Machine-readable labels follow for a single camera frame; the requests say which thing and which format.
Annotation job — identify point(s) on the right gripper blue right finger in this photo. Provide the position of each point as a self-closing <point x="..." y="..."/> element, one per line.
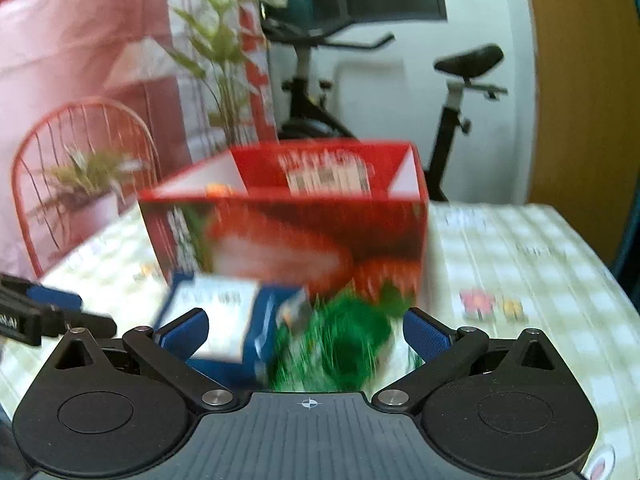
<point x="447" y="354"/>

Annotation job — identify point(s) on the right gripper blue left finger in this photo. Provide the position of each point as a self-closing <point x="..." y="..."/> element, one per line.
<point x="162" y="355"/>

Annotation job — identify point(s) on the blue packaged cloth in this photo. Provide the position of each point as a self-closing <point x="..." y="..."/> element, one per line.
<point x="245" y="317"/>

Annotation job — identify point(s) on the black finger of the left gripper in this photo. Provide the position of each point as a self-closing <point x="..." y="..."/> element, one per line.
<point x="54" y="297"/>

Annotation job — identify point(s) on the green plaid bunny tablecloth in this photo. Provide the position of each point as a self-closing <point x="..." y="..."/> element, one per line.
<point x="501" y="268"/>

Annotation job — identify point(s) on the green thread bundle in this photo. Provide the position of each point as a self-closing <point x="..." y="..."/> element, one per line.
<point x="349" y="344"/>

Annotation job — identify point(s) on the pink printed backdrop cloth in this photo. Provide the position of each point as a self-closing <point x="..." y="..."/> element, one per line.
<point x="101" y="99"/>

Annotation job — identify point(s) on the brown wooden door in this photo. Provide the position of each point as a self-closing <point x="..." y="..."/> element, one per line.
<point x="586" y="161"/>

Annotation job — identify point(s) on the red strawberry cardboard box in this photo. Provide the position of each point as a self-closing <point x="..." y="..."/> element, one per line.
<point x="322" y="215"/>

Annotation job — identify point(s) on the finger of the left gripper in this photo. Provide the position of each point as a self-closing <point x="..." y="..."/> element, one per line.
<point x="98" y="325"/>

